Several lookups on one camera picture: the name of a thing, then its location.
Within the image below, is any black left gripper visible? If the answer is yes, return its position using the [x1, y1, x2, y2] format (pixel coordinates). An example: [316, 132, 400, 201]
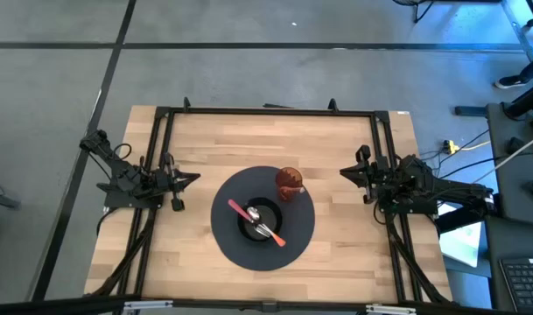
[151, 151, 202, 213]

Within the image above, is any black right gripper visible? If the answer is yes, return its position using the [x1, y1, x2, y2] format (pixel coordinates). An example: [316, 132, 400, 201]
[339, 144, 396, 206]

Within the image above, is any fork with pink handle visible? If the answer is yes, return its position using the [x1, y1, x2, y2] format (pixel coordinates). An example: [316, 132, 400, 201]
[227, 199, 271, 240]

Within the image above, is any orange faceted plastic cup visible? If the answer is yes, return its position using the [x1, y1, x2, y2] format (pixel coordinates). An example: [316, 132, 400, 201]
[275, 166, 305, 202]

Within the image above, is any black bowl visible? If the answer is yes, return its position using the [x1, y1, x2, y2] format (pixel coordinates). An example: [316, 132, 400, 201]
[236, 196, 284, 243]

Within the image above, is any spoon with orange handle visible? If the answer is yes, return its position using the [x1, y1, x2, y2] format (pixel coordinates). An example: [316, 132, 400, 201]
[247, 206, 288, 249]

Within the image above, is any round dark woven placemat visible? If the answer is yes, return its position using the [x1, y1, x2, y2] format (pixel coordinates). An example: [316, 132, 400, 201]
[210, 164, 316, 272]

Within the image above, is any white sheet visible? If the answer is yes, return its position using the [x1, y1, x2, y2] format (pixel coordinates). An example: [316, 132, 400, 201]
[438, 203, 485, 269]

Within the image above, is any dark grey side table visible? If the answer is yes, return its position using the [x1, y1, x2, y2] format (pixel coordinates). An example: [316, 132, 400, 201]
[486, 101, 533, 220]

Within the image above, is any dark desk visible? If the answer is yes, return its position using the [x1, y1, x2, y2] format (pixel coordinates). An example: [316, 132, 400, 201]
[484, 213, 533, 315]

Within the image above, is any person's shoe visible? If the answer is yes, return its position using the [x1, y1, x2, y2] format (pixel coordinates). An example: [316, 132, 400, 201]
[493, 74, 529, 90]

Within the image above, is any black stand leg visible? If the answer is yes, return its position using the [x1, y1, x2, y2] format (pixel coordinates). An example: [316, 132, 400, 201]
[454, 80, 533, 119]

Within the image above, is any black keyboard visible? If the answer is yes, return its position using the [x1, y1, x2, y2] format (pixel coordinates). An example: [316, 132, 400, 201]
[498, 256, 533, 314]

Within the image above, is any black right base cable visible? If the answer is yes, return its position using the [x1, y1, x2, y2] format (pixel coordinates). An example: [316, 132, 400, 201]
[370, 196, 388, 225]

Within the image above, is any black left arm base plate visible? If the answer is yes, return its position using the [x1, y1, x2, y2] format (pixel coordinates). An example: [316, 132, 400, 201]
[103, 192, 165, 210]

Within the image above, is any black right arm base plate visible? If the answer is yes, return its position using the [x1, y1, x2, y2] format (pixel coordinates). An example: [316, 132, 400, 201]
[377, 201, 438, 216]

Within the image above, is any black aluminium table frame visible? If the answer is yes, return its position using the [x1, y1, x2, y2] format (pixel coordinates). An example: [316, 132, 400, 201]
[84, 96, 455, 307]

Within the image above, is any yellow cable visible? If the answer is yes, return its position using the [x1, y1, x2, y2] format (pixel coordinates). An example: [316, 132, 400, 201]
[458, 140, 490, 152]

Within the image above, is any silver frame bracket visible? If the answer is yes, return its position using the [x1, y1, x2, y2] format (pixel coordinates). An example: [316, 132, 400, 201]
[123, 299, 174, 314]
[365, 304, 418, 315]

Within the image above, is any white cable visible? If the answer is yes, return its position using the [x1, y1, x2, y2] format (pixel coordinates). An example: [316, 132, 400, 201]
[471, 129, 533, 185]

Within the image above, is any black frame crossbar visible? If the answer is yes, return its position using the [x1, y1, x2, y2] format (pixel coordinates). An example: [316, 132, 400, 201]
[0, 295, 533, 315]

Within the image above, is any grey metal rail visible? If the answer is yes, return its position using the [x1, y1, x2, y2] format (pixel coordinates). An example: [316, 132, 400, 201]
[501, 0, 533, 67]

